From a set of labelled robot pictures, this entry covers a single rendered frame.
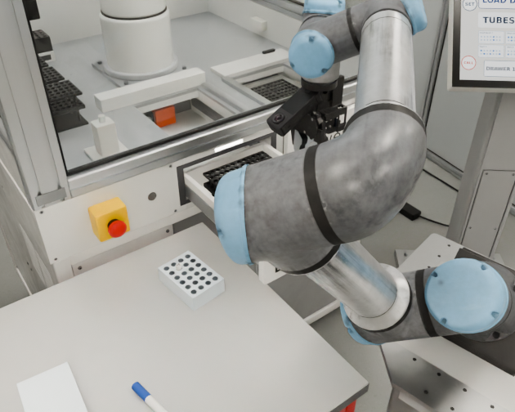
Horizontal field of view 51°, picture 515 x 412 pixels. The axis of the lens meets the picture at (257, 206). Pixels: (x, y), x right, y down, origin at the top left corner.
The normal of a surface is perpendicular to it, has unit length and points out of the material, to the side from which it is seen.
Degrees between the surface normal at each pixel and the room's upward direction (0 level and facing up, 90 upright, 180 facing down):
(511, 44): 50
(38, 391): 0
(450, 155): 90
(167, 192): 90
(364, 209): 76
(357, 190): 58
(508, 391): 0
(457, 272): 44
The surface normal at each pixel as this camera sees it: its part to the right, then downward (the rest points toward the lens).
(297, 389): 0.00, -0.80
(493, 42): -0.05, -0.06
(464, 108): -0.88, 0.29
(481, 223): -0.07, 0.60
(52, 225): 0.59, 0.48
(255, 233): -0.30, 0.47
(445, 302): -0.37, -0.23
